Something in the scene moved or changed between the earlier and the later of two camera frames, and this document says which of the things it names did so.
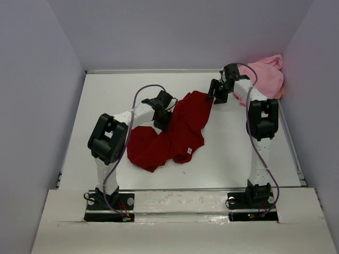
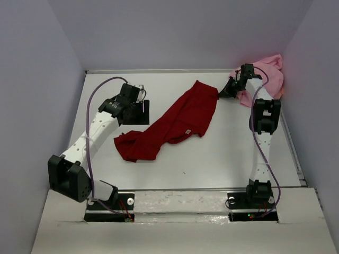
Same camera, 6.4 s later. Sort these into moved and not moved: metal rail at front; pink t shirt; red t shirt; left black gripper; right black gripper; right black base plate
Moved: left black gripper; right black gripper; red t shirt
Not moved: right black base plate; metal rail at front; pink t shirt
